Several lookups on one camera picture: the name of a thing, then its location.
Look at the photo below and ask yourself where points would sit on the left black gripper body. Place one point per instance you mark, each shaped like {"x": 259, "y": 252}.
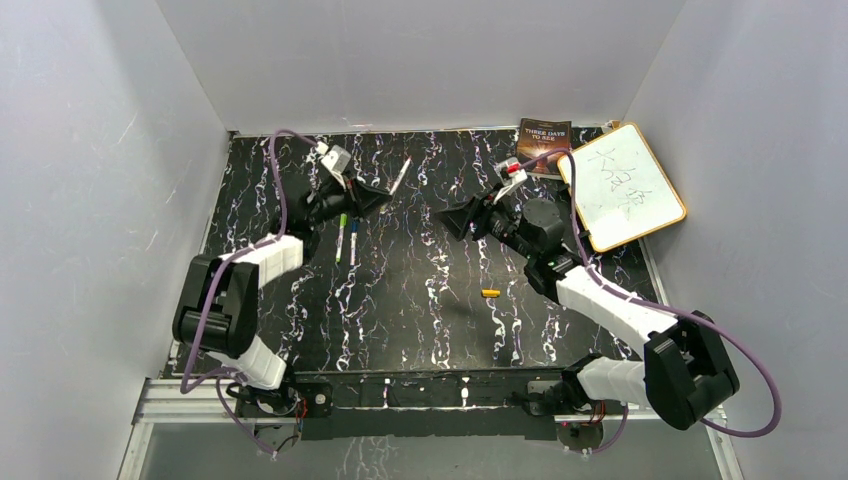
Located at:
{"x": 349, "y": 200}

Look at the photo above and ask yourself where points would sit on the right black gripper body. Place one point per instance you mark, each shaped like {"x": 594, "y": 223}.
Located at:
{"x": 482, "y": 209}

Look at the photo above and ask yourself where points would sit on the green pen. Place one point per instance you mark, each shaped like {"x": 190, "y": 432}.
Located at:
{"x": 343, "y": 219}

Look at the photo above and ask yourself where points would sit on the orange white pen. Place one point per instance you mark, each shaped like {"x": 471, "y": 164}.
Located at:
{"x": 399, "y": 180}

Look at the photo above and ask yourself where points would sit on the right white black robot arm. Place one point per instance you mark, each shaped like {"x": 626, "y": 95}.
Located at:
{"x": 683, "y": 371}

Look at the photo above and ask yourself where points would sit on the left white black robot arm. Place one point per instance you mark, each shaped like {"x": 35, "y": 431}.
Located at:
{"x": 217, "y": 312}

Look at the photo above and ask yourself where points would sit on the brown book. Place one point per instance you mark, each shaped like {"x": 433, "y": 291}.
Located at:
{"x": 536, "y": 137}

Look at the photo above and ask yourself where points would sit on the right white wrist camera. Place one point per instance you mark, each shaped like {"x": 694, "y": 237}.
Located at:
{"x": 512, "y": 175}

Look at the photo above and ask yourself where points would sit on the white board wooden frame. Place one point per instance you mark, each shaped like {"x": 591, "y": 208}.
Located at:
{"x": 623, "y": 193}

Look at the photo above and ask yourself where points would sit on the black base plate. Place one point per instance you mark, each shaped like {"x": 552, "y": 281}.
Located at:
{"x": 424, "y": 401}

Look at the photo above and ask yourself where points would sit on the aluminium frame rail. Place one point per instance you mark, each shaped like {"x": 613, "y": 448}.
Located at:
{"x": 162, "y": 403}

